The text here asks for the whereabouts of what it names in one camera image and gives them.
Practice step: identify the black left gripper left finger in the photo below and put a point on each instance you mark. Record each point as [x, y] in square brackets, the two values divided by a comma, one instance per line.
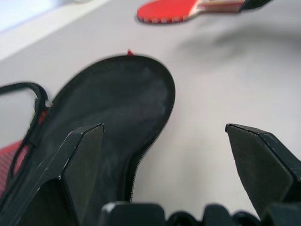
[80, 164]

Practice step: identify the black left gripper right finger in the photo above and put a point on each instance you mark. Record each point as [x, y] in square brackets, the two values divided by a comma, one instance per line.
[256, 164]

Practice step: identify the red table tennis paddle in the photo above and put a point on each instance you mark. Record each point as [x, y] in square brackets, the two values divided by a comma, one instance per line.
[169, 10]

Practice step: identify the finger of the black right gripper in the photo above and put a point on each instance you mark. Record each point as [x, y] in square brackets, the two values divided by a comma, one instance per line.
[255, 4]

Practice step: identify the black red paddle case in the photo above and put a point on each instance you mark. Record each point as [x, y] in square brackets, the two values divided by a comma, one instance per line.
[117, 94]

